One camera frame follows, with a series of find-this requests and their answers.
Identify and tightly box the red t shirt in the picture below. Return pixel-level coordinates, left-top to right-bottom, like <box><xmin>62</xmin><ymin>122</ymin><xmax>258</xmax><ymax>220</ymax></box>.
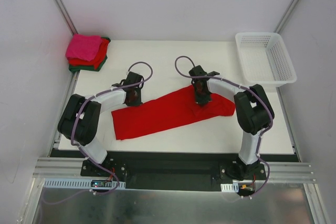
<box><xmin>68</xmin><ymin>37</ymin><xmax>111</xmax><ymax>70</ymax></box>
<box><xmin>111</xmin><ymin>85</ymin><xmax>235</xmax><ymax>141</ymax></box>

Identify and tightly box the white plastic basket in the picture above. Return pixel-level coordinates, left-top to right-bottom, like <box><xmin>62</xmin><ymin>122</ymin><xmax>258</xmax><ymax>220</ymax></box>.
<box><xmin>235</xmin><ymin>32</ymin><xmax>297</xmax><ymax>89</ymax></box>

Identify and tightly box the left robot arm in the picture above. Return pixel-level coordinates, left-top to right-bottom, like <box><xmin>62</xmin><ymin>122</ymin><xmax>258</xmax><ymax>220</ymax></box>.
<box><xmin>57</xmin><ymin>71</ymin><xmax>144</xmax><ymax>176</ymax></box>

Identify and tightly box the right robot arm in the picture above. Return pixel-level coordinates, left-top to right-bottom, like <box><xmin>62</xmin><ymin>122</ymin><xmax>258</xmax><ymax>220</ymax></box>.
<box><xmin>188</xmin><ymin>65</ymin><xmax>275</xmax><ymax>180</ymax></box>

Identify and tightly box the folded red t shirt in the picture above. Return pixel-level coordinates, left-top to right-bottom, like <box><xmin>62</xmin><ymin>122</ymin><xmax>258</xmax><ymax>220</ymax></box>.
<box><xmin>68</xmin><ymin>37</ymin><xmax>111</xmax><ymax>70</ymax></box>

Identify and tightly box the folded green t shirt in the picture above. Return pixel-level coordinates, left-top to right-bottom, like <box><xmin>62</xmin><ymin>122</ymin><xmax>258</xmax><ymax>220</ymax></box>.
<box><xmin>68</xmin><ymin>35</ymin><xmax>111</xmax><ymax>72</ymax></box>

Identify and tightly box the folded pink t shirt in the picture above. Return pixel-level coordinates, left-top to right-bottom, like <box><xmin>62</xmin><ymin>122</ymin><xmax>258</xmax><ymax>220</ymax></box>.
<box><xmin>65</xmin><ymin>34</ymin><xmax>102</xmax><ymax>61</ymax></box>

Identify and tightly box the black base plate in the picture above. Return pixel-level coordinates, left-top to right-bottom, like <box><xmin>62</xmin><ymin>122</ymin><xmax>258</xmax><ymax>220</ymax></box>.
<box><xmin>80</xmin><ymin>151</ymin><xmax>266</xmax><ymax>191</ymax></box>

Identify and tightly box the right grey cable duct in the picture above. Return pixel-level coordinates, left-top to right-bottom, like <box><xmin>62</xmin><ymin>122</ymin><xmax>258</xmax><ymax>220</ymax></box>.
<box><xmin>220</xmin><ymin>183</ymin><xmax>239</xmax><ymax>193</ymax></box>

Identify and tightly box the grey cable duct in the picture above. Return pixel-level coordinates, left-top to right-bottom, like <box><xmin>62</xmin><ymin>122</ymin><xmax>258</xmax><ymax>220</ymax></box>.
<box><xmin>220</xmin><ymin>183</ymin><xmax>239</xmax><ymax>193</ymax></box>
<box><xmin>44</xmin><ymin>178</ymin><xmax>126</xmax><ymax>190</ymax></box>

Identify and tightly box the left grey cable duct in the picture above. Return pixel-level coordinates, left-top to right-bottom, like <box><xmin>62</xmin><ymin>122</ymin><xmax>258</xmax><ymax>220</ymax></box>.
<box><xmin>44</xmin><ymin>178</ymin><xmax>126</xmax><ymax>190</ymax></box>

